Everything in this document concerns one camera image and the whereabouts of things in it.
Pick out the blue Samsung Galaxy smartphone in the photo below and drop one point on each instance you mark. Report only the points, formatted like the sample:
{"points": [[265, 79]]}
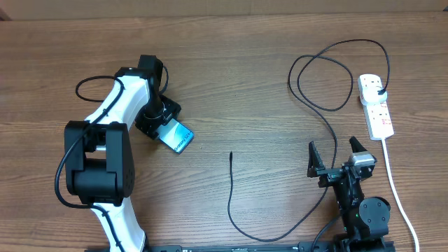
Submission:
{"points": [[176, 136]]}

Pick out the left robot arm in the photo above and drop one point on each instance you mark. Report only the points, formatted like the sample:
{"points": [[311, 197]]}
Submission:
{"points": [[97, 170]]}

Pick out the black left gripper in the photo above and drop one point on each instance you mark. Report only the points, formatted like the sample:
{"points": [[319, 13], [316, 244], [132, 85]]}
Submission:
{"points": [[150, 127]]}

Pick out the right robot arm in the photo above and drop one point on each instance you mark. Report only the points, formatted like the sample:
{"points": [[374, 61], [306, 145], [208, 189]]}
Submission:
{"points": [[365, 219]]}

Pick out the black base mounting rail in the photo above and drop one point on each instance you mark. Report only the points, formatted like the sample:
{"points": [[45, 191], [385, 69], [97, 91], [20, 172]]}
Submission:
{"points": [[304, 246]]}

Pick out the white charger plug adapter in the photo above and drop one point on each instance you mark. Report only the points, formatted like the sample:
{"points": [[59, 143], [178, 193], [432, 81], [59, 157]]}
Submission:
{"points": [[369, 95]]}

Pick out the white power strip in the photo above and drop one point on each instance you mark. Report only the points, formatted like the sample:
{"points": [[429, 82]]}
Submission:
{"points": [[377, 116]]}

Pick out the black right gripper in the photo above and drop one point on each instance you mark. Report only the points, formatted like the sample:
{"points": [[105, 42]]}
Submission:
{"points": [[330, 175]]}

